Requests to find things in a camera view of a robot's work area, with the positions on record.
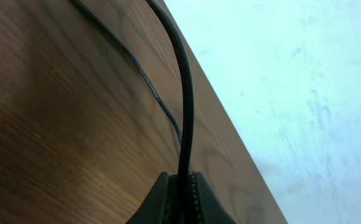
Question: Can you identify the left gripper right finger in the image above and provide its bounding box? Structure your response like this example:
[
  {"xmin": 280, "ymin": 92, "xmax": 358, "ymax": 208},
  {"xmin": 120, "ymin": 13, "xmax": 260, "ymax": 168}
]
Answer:
[{"xmin": 190, "ymin": 172, "xmax": 236, "ymax": 224}]

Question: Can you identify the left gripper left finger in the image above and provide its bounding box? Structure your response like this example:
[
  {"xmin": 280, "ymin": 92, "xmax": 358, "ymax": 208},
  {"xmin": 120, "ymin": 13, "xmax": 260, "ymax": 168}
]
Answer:
[{"xmin": 126, "ymin": 172, "xmax": 169, "ymax": 224}]

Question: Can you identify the long black USB cable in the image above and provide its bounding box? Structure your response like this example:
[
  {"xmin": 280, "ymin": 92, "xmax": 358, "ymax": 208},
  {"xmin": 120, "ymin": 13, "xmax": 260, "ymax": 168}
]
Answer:
[{"xmin": 71, "ymin": 0, "xmax": 195, "ymax": 224}]

